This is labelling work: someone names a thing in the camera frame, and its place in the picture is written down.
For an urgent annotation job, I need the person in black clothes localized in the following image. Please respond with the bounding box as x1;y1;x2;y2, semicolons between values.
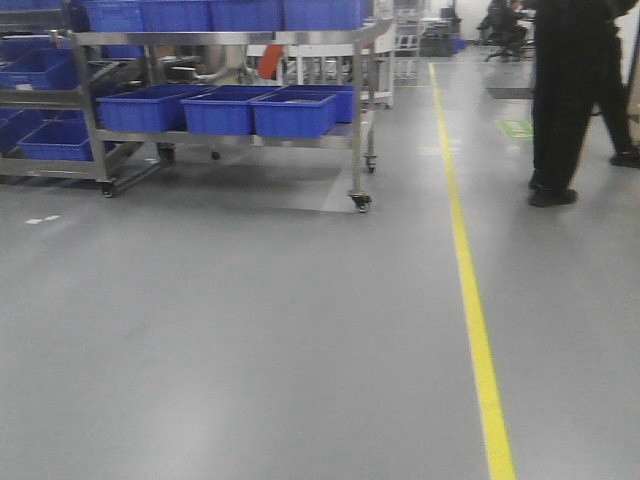
529;0;639;208

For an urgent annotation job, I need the blue bin cart lower right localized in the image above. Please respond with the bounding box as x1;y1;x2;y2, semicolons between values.
250;85;354;138

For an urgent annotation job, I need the blue bin cart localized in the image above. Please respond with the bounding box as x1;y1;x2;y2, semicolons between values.
250;85;354;138
180;85;279;135
97;84;214;132

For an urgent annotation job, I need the seated person in background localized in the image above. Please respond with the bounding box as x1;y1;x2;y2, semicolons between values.
477;1;527;62

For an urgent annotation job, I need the blue bin cart lower left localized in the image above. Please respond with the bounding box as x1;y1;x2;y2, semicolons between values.
97;84;214;132

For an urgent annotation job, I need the steel flow rack left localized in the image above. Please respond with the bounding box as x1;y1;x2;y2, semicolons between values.
1;1;175;198

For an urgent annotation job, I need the steel cart with bins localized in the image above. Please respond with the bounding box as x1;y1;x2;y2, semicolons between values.
71;18;392;213

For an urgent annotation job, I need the blue bin cart lower middle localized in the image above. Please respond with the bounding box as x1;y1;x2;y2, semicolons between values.
180;85;279;135

